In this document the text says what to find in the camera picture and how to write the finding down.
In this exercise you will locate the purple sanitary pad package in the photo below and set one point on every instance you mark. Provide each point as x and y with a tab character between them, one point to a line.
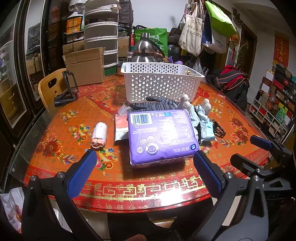
160	137

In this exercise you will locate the green shopping bag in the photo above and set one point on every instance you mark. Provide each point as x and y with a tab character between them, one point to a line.
157	35

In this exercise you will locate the bright green hanging bag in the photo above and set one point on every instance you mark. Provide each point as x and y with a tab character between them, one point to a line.
220	21

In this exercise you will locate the white blue hanging bag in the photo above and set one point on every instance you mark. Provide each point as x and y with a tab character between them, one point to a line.
211	39

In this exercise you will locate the grey white drawer tower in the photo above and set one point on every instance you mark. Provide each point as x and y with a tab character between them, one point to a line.
101	28

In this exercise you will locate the dark grey striped gloves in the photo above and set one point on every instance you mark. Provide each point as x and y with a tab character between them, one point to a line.
153	103

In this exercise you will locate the brown cardboard box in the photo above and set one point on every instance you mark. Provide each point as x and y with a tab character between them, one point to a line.
86	65

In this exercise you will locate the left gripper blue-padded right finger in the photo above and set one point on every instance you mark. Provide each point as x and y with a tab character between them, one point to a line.
240	212

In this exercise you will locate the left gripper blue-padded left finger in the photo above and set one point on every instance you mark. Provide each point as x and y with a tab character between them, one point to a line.
39	221

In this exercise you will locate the pink white packet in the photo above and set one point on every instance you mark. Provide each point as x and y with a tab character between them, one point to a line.
121	127

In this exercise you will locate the white cubby shelf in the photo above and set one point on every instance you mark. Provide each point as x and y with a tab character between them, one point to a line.
274	105

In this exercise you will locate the black bag atop drawers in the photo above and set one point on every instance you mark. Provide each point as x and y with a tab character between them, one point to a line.
125	12

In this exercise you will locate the dark glass door cabinet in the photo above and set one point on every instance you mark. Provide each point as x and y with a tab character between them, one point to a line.
32	39

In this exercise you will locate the yellow wooden chair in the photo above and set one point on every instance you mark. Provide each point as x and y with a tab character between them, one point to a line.
51	86

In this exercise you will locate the white perforated plastic basket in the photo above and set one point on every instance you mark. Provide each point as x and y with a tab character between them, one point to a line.
146	79

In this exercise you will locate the black phone stand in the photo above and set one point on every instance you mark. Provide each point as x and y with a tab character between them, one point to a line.
69	95

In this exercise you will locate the stainless steel kettle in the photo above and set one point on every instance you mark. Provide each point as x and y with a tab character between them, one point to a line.
145	50

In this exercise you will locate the rolled pink white towel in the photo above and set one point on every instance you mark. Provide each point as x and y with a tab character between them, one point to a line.
99	135

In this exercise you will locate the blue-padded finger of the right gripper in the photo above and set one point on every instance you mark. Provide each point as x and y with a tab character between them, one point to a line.
243	164
264	144

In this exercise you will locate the light blue mask packet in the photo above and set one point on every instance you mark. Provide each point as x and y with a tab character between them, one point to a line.
206	130

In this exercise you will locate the light blue fuzzy socks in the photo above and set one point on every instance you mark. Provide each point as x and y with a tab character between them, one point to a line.
196	113

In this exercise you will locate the red wall banner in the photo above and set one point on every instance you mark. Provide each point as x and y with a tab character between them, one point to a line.
281	50

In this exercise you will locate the red black striped jacket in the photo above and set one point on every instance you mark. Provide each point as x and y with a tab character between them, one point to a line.
232	83

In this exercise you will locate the beige canvas tote bag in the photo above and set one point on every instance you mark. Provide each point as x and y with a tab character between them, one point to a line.
191	35

